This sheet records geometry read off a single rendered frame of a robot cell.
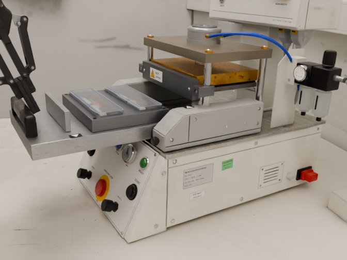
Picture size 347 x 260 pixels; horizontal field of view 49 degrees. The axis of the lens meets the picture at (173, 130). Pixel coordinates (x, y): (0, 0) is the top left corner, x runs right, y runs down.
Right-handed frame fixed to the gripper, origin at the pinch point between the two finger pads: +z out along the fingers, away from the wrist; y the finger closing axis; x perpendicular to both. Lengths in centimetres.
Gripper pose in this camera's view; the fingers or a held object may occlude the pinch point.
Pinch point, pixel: (27, 95)
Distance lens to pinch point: 77.2
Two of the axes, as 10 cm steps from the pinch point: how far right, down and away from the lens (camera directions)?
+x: 5.2, 3.2, -7.9
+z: 2.7, 8.2, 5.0
